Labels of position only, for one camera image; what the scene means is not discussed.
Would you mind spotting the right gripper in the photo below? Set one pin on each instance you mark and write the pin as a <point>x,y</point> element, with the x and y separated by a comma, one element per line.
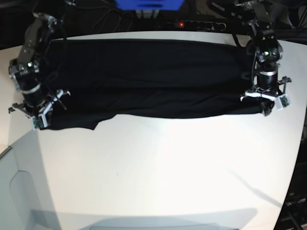
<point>39,102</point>

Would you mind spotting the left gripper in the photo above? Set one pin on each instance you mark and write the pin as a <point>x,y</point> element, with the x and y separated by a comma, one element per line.
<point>268,87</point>

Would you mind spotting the black T-shirt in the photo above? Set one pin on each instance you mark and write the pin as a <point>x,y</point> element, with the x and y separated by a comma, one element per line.
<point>150,78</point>

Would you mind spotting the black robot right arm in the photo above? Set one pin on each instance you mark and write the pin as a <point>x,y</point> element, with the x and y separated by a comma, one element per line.
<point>24,70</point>

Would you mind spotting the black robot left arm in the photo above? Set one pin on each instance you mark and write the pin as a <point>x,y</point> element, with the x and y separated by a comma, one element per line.
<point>266,52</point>

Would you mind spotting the black power strip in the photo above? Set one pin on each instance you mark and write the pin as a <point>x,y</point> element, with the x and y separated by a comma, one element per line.
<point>197,26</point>

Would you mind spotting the black equipment case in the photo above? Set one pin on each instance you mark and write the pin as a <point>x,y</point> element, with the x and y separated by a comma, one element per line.
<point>293,215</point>

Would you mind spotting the blue plastic box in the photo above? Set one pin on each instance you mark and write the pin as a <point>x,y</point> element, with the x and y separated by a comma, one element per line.
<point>169,5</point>

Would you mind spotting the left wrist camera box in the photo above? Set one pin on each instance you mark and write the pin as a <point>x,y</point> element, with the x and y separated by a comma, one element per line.
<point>282,102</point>

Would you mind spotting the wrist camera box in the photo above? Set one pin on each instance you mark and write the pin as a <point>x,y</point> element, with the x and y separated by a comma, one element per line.
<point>39,122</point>
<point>282,102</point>

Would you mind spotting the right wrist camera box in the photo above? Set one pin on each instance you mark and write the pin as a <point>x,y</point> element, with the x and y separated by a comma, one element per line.
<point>39,122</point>

